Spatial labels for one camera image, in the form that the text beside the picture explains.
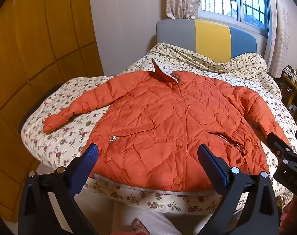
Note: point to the orange quilted jacket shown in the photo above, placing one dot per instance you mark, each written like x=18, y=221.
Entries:
x=168, y=127

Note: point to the yellow wooden wardrobe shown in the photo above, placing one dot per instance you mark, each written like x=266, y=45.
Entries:
x=40, y=61

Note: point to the white lace curtain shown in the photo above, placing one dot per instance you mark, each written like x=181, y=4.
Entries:
x=278, y=34

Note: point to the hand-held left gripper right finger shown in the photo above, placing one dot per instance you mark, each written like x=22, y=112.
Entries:
x=215, y=166

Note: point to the wooden side table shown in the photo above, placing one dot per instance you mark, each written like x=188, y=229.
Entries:
x=294, y=93

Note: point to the white floral bedsheet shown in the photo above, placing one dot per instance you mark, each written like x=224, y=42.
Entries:
x=62, y=139

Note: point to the small dark box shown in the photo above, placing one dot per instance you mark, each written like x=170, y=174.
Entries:
x=288, y=74

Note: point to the grey yellow blue headboard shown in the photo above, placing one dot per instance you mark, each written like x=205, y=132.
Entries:
x=209, y=36

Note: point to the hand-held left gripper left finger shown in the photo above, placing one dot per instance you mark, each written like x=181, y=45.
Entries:
x=86, y=166

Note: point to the cream floral quilt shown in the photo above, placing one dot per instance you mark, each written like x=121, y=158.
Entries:
x=207, y=58

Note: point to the barred window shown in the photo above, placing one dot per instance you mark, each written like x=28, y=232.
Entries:
x=234, y=2

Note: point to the person's right forearm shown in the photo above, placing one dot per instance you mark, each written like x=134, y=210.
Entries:
x=294, y=217

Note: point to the person's leg in white pants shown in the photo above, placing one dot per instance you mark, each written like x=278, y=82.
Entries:
x=143, y=220

